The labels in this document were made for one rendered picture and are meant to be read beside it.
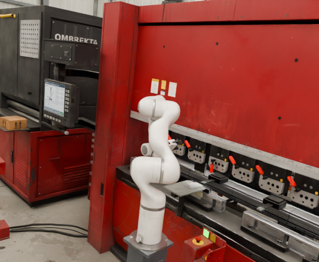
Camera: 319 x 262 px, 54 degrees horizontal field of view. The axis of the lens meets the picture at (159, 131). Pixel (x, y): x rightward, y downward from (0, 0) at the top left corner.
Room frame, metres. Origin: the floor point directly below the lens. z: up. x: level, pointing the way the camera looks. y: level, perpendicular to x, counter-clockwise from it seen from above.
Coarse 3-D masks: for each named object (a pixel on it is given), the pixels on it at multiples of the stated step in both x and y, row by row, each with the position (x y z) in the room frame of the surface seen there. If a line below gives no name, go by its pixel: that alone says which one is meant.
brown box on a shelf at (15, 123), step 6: (0, 120) 3.25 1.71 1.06; (6, 120) 3.18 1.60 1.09; (12, 120) 3.18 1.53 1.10; (18, 120) 3.23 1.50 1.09; (24, 120) 3.28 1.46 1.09; (0, 126) 3.25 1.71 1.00; (6, 126) 3.17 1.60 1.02; (12, 126) 3.18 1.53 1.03; (18, 126) 3.23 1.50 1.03; (24, 126) 3.28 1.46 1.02
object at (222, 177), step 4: (208, 176) 2.39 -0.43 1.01; (212, 176) 2.36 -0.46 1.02; (216, 176) 2.35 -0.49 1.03; (220, 176) 2.35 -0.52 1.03; (224, 176) 2.36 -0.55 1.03; (208, 180) 2.31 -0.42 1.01; (212, 180) 2.32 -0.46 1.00; (216, 180) 2.33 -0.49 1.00; (220, 180) 2.31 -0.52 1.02; (224, 180) 2.34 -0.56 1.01
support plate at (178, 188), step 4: (188, 180) 2.27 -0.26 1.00; (172, 184) 2.16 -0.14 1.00; (176, 184) 2.17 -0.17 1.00; (180, 184) 2.18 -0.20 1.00; (168, 188) 2.07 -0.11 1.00; (172, 188) 2.08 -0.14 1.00; (176, 188) 2.09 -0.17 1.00; (180, 188) 2.10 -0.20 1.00; (184, 188) 2.11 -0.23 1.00; (188, 188) 2.11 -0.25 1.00; (192, 188) 2.12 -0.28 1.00; (196, 188) 2.13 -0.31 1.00; (200, 188) 2.14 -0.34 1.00; (204, 188) 2.15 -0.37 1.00; (172, 192) 2.02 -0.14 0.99; (176, 192) 2.01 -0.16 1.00; (180, 192) 2.02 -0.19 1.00; (184, 192) 2.03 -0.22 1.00; (188, 192) 2.04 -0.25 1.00; (192, 192) 2.05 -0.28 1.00; (180, 196) 1.97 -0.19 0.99
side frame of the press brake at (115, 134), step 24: (120, 24) 2.69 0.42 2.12; (144, 24) 2.86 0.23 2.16; (120, 48) 2.70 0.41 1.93; (120, 72) 2.72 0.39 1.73; (120, 96) 2.73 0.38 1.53; (96, 120) 2.84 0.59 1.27; (120, 120) 2.75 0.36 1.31; (96, 144) 2.82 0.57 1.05; (120, 144) 2.76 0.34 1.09; (96, 168) 2.80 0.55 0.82; (96, 192) 2.77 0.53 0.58; (96, 216) 2.75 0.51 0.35; (96, 240) 2.74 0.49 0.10
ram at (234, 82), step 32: (160, 32) 2.61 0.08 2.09; (192, 32) 2.36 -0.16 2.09; (224, 32) 2.15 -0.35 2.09; (256, 32) 1.98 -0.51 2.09; (288, 32) 1.83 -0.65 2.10; (160, 64) 2.58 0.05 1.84; (192, 64) 2.33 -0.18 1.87; (224, 64) 2.12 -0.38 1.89; (256, 64) 1.95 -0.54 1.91; (288, 64) 1.81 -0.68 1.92; (192, 96) 2.30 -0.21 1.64; (224, 96) 2.09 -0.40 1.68; (256, 96) 1.93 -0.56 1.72; (288, 96) 1.78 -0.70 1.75; (192, 128) 2.27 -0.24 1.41; (224, 128) 2.06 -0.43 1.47; (256, 128) 1.90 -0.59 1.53; (288, 128) 1.75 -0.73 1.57
